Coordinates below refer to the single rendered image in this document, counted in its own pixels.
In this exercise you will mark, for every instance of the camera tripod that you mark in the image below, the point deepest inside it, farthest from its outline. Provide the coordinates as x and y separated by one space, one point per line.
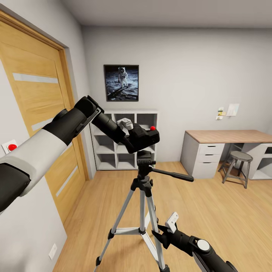
143 182

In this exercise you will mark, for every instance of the digital camera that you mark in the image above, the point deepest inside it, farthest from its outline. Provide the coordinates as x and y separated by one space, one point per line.
141 138

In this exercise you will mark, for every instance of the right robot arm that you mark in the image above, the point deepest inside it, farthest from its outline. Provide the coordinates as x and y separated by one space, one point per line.
201 250

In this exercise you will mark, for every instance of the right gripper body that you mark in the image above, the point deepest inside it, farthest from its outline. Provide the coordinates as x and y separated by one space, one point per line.
172 238

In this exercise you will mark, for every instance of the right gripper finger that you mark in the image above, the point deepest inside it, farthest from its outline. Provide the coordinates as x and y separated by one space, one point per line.
157 235
162 228

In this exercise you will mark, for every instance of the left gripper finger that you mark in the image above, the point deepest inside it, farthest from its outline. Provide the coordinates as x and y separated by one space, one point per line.
126 142

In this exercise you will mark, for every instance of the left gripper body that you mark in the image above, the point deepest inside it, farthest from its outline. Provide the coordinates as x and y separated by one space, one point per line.
113 130

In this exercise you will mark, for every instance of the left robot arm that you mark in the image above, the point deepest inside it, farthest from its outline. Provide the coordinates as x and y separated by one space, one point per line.
25 166

